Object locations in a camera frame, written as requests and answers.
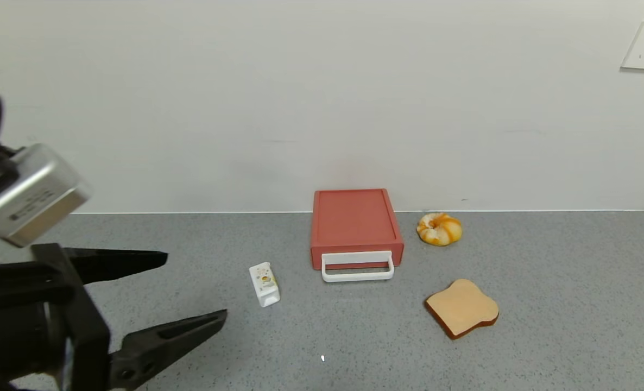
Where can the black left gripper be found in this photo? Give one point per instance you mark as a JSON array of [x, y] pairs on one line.
[[79, 309]]

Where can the red drawer cabinet case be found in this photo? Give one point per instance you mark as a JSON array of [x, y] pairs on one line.
[[354, 217]]

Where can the small white milk carton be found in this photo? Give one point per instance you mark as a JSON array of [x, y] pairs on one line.
[[265, 285]]

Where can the orange glazed bagel bread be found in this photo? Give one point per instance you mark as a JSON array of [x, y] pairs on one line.
[[439, 231]]

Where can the toast bread slice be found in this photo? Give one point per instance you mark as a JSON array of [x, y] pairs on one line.
[[460, 307]]

